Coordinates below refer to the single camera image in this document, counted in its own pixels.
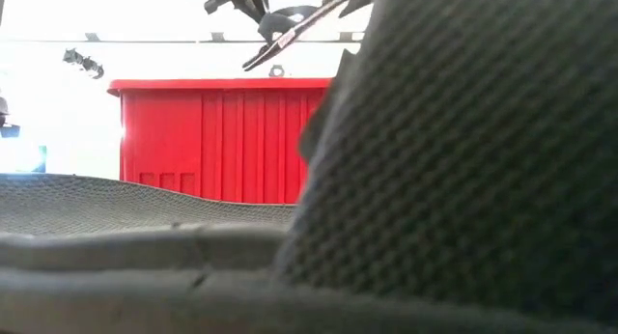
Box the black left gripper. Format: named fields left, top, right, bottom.
left=61, top=47, right=106, bottom=80

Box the black flip-flop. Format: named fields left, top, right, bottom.
left=240, top=0, right=373, bottom=73

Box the red plastic bin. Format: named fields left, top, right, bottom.
left=106, top=76, right=335, bottom=207

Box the teal blue panel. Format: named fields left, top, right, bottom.
left=15, top=144, right=48, bottom=175

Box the black slide sandal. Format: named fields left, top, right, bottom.
left=0, top=0, right=618, bottom=334

